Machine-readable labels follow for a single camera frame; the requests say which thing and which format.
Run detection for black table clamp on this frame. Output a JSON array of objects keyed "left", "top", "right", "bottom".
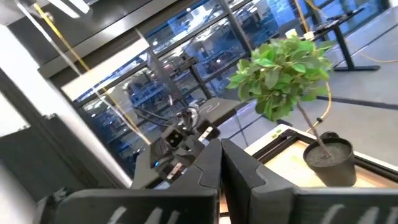
[{"left": 320, "top": 131, "right": 341, "bottom": 141}]

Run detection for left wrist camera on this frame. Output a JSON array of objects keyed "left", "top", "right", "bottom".
[{"left": 163, "top": 127, "right": 184, "bottom": 147}]

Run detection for black desk with T-leg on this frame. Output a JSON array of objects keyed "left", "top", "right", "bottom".
[{"left": 310, "top": 6, "right": 382, "bottom": 73}]

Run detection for white cup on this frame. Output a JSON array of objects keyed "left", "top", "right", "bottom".
[{"left": 284, "top": 27, "right": 299, "bottom": 40}]

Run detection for black plant pot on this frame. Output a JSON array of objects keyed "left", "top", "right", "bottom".
[{"left": 303, "top": 136, "right": 358, "bottom": 187}]

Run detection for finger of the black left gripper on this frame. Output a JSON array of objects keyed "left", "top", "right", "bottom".
[
  {"left": 189, "top": 138, "right": 206, "bottom": 156},
  {"left": 175, "top": 147, "right": 195, "bottom": 166}
]

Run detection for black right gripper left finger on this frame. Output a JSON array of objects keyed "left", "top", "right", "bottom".
[{"left": 52, "top": 139, "right": 223, "bottom": 224}]

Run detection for black aluminium table frame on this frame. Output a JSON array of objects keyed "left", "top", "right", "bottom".
[{"left": 251, "top": 128, "right": 398, "bottom": 184}]

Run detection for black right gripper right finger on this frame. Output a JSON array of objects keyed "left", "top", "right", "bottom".
[{"left": 222, "top": 139, "right": 398, "bottom": 224}]

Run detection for green leafy plant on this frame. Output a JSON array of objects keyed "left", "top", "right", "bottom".
[{"left": 226, "top": 34, "right": 336, "bottom": 158}]

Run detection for yellow cable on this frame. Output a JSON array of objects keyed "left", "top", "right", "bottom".
[
  {"left": 33, "top": 2, "right": 152, "bottom": 146},
  {"left": 292, "top": 0, "right": 398, "bottom": 134}
]

